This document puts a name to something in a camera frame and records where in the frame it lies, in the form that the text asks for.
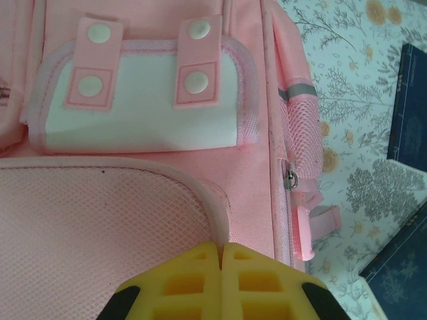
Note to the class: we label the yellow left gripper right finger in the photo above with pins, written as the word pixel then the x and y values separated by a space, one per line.
pixel 260 266

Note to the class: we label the floral tablecloth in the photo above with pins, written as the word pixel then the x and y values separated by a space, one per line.
pixel 350 100

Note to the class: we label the dark blue book yellow label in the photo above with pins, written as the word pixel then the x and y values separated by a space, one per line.
pixel 410 126

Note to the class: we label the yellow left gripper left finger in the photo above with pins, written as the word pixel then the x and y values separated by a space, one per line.
pixel 187 266

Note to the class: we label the blue book gold emblem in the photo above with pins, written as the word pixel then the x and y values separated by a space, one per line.
pixel 400 286

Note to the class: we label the pink student backpack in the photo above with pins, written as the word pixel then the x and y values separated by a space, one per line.
pixel 233 186

